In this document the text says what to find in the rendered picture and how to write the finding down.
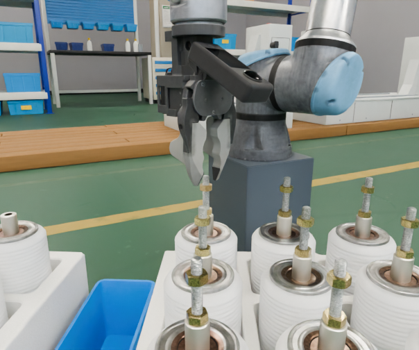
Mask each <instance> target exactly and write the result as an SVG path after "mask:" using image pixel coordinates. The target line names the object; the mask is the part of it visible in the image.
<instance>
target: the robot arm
mask: <svg viewBox="0 0 419 350"><path fill-rule="evenodd" d="M167 1H170V22H171V23H172V24H174V26H172V27H171V31H165V32H164V36H165V42H171V54H172V67H170V68H168V69H167V70H166V73H165V75H164V76H156V77H157V111H158V112H159V113H162V114H166V115H167V116H170V117H178V128H179V131H180V135H179V137H178V138H176V139H174V140H172V141H171V143H170V146H169V151H170V153H171V155H172V156H173V157H175V158H177V159H178V160H179V161H180V162H182V163H184V164H185V167H186V169H187V173H188V176H189V178H190V180H191V182H192V183H193V185H195V186H198V185H199V183H200V181H201V179H202V177H203V175H204V172H203V160H204V155H203V151H204V152H205V153H207V154H209V155H210V156H211V157H213V158H214V162H213V166H212V174H213V180H214V181H217V180H218V179H219V176H220V175H221V172H222V169H223V166H224V164H225V162H226V159H227V157H228V156H230V157H233V158H236V159H240V160H249V161H277V160H285V159H287V158H290V157H291V153H292V145H291V141H290V137H289V132H288V129H287V124H286V117H287V112H290V113H304V114H312V115H316V116H323V115H340V114H342V113H344V112H345V111H346V110H347V109H348V108H349V107H350V106H351V105H352V104H353V103H354V100H355V99H356V98H357V95H358V93H359V91H360V88H361V84H362V81H363V76H364V73H363V72H362V70H363V68H364V64H363V60H362V59H361V56H360V55H359V54H357V53H356V49H357V46H356V45H355V43H354V42H353V41H352V40H351V39H350V35H351V31H352V25H353V21H354V15H355V11H356V7H357V1H358V0H311V3H310V8H309V15H308V19H307V26H306V30H305V34H304V35H303V36H302V37H300V38H299V39H297V40H296V43H295V47H294V51H293V55H291V54H290V51H289V50H288V49H284V48H276V49H262V50H257V51H251V52H248V53H244V54H242V55H241V56H239V58H238V59H237V58H235V57H234V56H233V55H232V54H230V53H229V52H227V51H226V50H225V49H223V48H222V47H220V46H219V45H218V44H213V39H219V38H224V37H225V26H223V25H224V24H225V23H226V22H227V2H228V0H167ZM169 69H171V72H168V70H169ZM160 90H161V102H160ZM234 98H236V105H234ZM207 116H210V117H208V118H207ZM206 118H207V121H206V129H205V128H204V127H203V126H202V125H201V124H200V123H199V121H203V122H204V121H205V120H206Z"/></svg>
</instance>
